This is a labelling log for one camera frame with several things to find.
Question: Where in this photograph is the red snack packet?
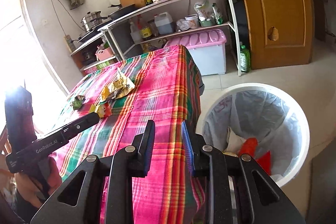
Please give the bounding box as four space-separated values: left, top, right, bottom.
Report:
256 151 271 176

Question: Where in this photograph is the red plastic bag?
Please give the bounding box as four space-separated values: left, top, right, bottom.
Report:
238 138 258 157

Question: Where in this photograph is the beige paper cup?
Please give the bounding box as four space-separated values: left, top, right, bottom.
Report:
224 127 246 155

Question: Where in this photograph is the white trash bin with liner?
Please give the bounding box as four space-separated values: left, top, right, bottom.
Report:
200 83 310 187

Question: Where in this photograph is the person's left hand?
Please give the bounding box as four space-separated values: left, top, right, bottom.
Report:
15 156 62 209

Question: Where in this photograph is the small green wrapper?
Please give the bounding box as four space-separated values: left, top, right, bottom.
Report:
71 95 85 110

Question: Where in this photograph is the small yellow packet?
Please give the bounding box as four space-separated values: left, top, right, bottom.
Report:
89 102 112 119

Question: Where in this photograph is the large yellow snack bag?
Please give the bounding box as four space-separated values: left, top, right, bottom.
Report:
100 68 135 104

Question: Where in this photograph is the pink plaid tablecloth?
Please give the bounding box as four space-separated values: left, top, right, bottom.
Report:
54 46 205 223

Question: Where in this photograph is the white power strip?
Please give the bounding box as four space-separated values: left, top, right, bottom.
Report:
64 35 76 53

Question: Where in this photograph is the pink plastic basket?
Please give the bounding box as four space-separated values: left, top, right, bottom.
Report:
95 46 114 61

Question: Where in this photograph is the steel steamer pot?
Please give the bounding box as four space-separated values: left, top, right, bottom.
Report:
81 11 108 32

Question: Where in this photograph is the yellow label vinegar bottle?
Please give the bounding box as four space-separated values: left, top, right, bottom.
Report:
137 15 153 40

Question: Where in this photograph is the white metal shelf rack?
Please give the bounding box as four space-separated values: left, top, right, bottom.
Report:
71 0 238 75

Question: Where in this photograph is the black frying pan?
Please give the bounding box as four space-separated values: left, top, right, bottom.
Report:
108 4 137 20

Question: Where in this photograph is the green bottle on floor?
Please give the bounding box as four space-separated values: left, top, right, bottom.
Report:
240 45 251 72

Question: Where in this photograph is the pink lid storage box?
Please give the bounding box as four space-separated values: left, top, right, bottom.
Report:
165 29 227 76

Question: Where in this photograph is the white oil jug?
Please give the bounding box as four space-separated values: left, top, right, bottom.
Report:
154 12 175 35

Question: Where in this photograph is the white plastic tub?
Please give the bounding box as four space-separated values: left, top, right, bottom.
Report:
185 14 200 29

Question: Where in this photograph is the wooden door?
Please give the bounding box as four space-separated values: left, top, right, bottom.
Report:
244 0 314 69

